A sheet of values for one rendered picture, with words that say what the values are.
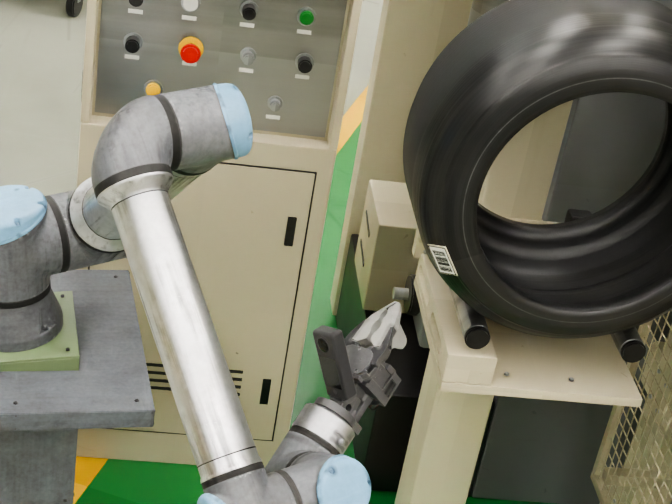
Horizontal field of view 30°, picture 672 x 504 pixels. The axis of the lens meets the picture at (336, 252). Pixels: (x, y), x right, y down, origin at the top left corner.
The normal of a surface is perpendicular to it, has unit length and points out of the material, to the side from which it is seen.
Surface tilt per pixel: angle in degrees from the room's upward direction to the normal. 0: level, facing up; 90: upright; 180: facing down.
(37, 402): 0
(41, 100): 0
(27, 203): 10
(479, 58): 51
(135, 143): 37
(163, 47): 90
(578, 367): 0
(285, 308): 90
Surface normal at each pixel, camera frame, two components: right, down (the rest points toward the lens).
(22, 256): 0.53, 0.46
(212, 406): 0.13, -0.25
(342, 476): 0.54, -0.09
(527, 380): 0.15, -0.86
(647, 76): 0.11, 0.33
